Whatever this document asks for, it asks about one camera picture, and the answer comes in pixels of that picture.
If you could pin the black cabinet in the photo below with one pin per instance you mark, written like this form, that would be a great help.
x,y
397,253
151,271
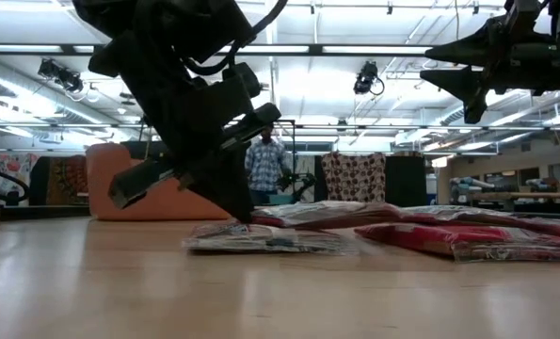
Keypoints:
x,y
405,181

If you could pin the black ceiling spotlights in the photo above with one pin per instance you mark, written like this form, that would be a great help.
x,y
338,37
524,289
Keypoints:
x,y
60,75

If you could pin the black hanging ceiling camera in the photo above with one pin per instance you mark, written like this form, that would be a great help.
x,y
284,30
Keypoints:
x,y
366,77

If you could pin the black overhead light bar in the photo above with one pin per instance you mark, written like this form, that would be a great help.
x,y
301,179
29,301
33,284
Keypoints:
x,y
355,49

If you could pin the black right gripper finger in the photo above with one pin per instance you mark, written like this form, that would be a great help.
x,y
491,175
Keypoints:
x,y
472,89
468,47

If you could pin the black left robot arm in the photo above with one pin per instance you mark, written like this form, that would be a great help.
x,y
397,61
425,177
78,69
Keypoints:
x,y
176,28

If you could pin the orange plastic basket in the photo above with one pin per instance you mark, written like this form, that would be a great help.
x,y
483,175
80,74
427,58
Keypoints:
x,y
100,188

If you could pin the pile of red packets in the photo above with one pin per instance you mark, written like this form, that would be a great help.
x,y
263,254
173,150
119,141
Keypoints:
x,y
449,237

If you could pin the person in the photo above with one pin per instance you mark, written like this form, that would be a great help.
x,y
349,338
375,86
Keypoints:
x,y
266,165

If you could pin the black background robot arm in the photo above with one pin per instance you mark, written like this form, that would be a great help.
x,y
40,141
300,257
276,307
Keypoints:
x,y
298,183

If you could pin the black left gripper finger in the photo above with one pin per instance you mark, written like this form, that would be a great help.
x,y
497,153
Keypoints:
x,y
237,179
213,188

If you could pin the dark patterned cloth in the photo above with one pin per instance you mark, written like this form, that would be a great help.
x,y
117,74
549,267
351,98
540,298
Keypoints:
x,y
68,181

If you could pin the red popcorn bag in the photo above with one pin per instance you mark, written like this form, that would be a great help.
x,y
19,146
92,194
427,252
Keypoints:
x,y
270,237
496,216
336,212

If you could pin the background work table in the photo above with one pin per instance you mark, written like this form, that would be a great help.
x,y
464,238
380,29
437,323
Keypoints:
x,y
533,194

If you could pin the floral white cloth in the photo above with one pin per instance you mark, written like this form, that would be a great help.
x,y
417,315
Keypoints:
x,y
11,172

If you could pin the brown dotted white cloth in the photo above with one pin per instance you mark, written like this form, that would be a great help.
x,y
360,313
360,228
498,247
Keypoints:
x,y
355,176

